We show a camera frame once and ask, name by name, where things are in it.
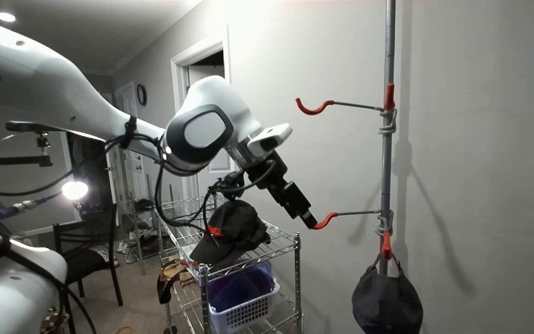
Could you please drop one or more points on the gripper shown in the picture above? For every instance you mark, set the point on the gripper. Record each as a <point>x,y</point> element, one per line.
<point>290,195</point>

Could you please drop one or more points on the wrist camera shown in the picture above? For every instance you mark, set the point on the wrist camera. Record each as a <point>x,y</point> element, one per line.
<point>231,180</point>

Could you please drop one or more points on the ceiling light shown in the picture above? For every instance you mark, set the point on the ceiling light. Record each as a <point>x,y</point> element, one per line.
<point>6,17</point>

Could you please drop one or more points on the white laundry basket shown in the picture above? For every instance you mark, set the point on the white laundry basket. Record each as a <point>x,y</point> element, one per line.
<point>248,313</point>

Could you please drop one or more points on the brown cap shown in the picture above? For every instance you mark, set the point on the brown cap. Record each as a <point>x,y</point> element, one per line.
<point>165,283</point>

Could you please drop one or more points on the dark grey cap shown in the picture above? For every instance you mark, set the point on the dark grey cap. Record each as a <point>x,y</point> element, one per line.
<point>387,301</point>

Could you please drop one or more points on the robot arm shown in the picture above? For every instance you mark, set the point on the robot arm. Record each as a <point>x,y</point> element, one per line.
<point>40,83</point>

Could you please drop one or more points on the pair of white shoes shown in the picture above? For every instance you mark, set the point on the pair of white shoes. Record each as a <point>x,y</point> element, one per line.
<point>128,250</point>

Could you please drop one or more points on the metal pole with orange hooks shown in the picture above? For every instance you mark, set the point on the metal pole with orange hooks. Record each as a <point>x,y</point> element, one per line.
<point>387,176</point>

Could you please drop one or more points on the round wall clock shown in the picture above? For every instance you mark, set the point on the round wall clock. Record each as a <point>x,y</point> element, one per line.
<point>141,95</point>

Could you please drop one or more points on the white door frame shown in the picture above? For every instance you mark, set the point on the white door frame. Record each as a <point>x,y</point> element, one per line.
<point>176,83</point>

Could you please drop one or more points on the black chair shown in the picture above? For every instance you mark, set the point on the black chair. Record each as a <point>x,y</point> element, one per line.
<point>86,260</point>

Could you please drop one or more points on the work lamp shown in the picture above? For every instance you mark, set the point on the work lamp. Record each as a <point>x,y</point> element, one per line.
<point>74,190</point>

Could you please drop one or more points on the white door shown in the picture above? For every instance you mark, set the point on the white door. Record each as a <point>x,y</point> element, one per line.
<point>130,102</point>

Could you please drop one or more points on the purple cloth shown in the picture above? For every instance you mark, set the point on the purple cloth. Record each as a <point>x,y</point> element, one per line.
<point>241,285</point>

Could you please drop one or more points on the black cap with red print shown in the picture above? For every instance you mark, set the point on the black cap with red print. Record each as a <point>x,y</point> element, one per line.
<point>234,227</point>

